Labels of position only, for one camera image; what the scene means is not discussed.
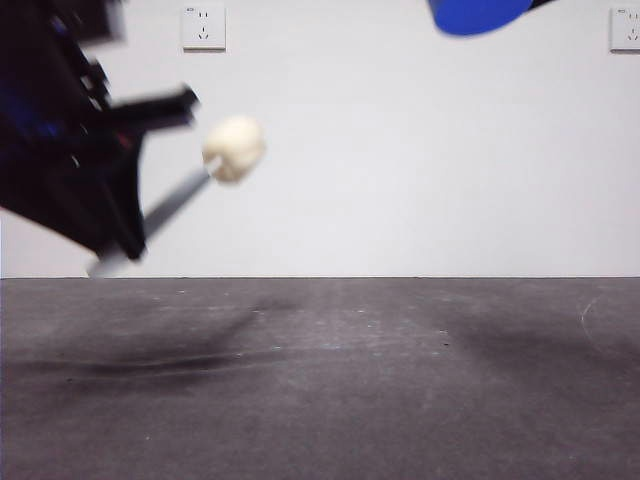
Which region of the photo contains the grey-handled sponge cup brush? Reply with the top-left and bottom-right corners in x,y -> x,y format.
85,115 -> 267,279

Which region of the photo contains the blue ribbed plastic cup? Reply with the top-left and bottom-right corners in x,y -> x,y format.
427,0 -> 540,37

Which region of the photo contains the white wall socket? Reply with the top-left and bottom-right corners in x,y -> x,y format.
608,6 -> 640,53
180,3 -> 227,53

